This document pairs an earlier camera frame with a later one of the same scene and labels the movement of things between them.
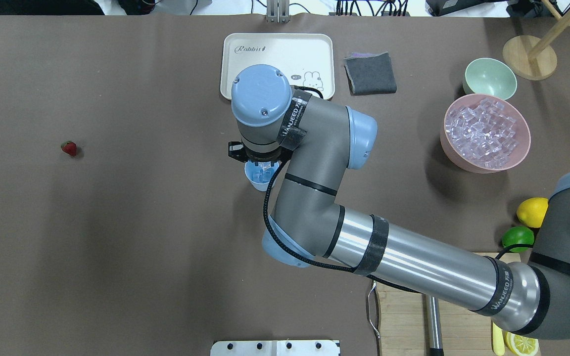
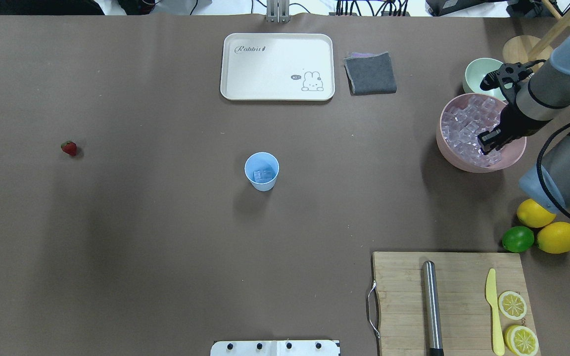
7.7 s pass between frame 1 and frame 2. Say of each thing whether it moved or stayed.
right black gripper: moved
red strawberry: stayed
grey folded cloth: stayed
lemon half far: stayed
